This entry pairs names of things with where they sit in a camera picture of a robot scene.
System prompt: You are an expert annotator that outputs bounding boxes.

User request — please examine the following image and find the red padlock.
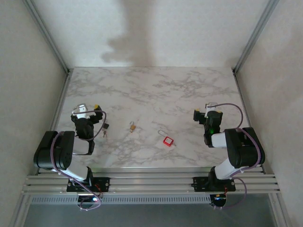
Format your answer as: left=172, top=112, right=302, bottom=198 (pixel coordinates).
left=158, top=130, right=175, bottom=147

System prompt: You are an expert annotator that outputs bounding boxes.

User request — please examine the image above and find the aluminium rail beam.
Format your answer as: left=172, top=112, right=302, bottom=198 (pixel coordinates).
left=22, top=166, right=282, bottom=196

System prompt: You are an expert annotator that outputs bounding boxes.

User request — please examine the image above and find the aluminium frame post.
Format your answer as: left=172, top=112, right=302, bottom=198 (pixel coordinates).
left=232, top=0, right=280, bottom=74
left=22, top=0, right=71, bottom=74

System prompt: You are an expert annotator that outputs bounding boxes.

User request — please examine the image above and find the left aluminium side rail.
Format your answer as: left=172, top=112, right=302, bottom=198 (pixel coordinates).
left=37, top=70, right=73, bottom=175

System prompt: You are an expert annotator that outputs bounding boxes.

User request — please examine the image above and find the right aluminium frame post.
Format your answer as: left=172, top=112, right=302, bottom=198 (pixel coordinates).
left=232, top=0, right=280, bottom=74

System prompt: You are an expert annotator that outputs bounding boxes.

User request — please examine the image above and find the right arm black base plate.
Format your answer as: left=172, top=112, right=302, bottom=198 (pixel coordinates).
left=193, top=176, right=237, bottom=192

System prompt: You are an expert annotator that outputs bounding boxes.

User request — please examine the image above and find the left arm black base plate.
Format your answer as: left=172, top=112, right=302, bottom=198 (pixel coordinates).
left=67, top=177, right=111, bottom=192

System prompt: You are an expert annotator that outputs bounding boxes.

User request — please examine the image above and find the right aluminium side rail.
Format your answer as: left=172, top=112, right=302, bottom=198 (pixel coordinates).
left=233, top=68, right=266, bottom=175

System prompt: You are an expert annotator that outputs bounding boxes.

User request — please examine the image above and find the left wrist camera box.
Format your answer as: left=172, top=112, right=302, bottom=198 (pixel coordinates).
left=72, top=103, right=89, bottom=118

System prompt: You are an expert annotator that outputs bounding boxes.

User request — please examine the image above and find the left aluminium frame post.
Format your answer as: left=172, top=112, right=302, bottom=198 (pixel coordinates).
left=22, top=0, right=71, bottom=74

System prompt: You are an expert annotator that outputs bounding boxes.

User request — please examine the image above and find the grey slotted cable duct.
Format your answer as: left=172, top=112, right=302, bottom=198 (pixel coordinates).
left=30, top=195, right=212, bottom=204

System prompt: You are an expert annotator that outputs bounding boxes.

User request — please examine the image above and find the aluminium side rail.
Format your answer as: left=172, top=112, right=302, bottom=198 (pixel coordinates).
left=37, top=70, right=73, bottom=175
left=233, top=68, right=266, bottom=175

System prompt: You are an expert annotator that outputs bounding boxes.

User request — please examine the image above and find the round cable port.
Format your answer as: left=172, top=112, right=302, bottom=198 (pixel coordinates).
left=210, top=193, right=230, bottom=210
left=77, top=194, right=103, bottom=211

